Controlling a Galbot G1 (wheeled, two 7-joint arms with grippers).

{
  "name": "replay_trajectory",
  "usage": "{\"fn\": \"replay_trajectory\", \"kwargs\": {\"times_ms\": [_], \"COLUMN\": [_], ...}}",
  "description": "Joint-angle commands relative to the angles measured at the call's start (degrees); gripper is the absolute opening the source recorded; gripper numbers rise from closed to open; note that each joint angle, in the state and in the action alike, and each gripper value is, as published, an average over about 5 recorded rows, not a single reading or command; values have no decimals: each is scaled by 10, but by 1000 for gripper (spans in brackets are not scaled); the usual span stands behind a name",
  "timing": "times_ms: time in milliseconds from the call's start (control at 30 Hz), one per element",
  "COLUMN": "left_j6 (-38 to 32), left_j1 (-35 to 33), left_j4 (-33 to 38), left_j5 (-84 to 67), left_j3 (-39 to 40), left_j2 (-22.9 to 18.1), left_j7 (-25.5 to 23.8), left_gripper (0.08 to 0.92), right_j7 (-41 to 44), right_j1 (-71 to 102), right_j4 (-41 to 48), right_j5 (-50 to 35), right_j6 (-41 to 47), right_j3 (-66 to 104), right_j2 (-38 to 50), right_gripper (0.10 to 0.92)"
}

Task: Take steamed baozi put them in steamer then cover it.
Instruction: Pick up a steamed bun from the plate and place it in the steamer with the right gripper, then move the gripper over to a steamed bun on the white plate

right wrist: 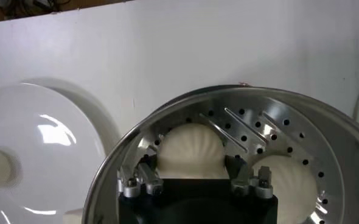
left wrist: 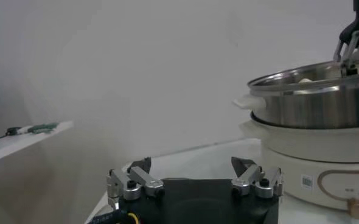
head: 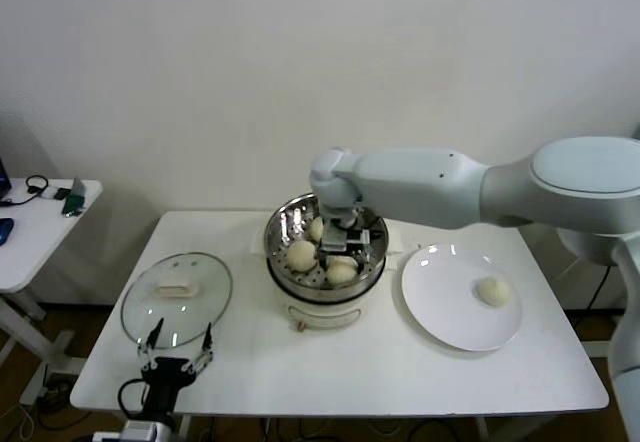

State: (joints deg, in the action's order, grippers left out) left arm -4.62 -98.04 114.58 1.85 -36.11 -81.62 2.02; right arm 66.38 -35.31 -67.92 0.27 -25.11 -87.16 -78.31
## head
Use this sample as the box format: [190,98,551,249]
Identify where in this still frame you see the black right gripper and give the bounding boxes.
[344,229,375,263]

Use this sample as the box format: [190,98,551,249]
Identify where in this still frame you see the floor power strip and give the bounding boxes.
[35,379,71,411]

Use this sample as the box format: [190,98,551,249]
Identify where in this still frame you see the white round plate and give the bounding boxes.
[401,244,525,353]

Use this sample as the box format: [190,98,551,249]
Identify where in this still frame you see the white floor base frame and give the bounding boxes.
[582,314,626,359]

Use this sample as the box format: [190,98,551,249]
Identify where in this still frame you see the black looped headset cable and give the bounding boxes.
[25,174,51,196]

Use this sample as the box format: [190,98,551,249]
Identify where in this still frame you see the round glass pot lid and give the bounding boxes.
[121,250,235,349]

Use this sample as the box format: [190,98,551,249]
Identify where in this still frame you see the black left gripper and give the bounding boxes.
[131,317,215,419]

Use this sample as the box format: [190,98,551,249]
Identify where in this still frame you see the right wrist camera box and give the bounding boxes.
[319,226,349,253]

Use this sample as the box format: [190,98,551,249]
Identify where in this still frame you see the white side table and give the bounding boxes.
[0,177,105,381]

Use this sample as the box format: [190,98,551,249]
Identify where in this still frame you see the white electric cooking pot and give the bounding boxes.
[269,259,389,334]

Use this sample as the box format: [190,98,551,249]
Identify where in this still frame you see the stainless steel steamer basket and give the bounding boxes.
[249,190,405,304]

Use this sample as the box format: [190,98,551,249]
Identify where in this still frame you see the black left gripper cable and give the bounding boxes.
[118,379,149,418]

